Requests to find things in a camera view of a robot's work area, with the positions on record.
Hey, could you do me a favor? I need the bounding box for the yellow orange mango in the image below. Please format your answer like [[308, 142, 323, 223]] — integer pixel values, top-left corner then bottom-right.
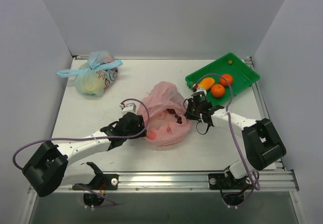
[[198, 77, 216, 91]]

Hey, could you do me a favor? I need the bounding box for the blue tied plastic bag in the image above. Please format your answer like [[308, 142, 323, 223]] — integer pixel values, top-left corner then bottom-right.
[[57, 50, 123, 97]]

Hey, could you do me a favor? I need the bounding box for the orange tangerine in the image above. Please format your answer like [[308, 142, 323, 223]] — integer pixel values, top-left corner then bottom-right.
[[220, 74, 234, 87], [210, 84, 226, 98]]

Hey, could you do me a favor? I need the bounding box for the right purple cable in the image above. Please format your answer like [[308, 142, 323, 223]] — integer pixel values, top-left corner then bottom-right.
[[195, 73, 261, 207]]

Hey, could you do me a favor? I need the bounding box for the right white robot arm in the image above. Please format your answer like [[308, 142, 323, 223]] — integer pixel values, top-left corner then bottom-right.
[[185, 91, 287, 188]]

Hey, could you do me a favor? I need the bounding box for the purple cable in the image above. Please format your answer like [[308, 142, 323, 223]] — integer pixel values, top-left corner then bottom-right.
[[12, 97, 150, 207], [195, 73, 261, 207]]

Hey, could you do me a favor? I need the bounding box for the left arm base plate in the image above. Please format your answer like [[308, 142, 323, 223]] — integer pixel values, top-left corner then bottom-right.
[[72, 174, 119, 191]]

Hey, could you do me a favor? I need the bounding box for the aluminium front rail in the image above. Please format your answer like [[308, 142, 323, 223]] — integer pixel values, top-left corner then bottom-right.
[[27, 170, 300, 196]]

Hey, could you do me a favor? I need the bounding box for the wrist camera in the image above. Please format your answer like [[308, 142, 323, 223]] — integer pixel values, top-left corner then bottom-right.
[[120, 103, 136, 116], [192, 84, 207, 95]]

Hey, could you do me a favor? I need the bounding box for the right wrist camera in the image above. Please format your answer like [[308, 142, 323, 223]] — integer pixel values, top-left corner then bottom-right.
[[192, 84, 207, 95]]

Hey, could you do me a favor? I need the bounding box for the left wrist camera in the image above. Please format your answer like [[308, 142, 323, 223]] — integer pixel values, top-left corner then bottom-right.
[[120, 103, 136, 116]]

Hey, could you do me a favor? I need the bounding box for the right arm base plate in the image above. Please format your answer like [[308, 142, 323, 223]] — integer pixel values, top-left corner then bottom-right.
[[208, 173, 252, 191]]

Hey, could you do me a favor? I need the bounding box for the green plastic tray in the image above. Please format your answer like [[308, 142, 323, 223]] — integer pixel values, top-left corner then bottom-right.
[[185, 52, 260, 96]]

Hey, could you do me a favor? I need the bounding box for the dark red grape bunch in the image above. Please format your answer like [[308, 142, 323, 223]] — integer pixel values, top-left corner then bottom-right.
[[167, 108, 182, 124]]

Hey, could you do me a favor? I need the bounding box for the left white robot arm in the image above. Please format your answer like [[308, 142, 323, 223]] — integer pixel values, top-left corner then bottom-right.
[[22, 113, 147, 197]]

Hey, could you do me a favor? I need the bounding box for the pink plastic bag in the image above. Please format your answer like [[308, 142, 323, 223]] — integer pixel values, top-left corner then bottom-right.
[[137, 81, 191, 147]]

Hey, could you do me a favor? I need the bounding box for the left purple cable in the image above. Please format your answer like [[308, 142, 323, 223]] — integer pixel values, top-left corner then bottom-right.
[[12, 97, 150, 207]]

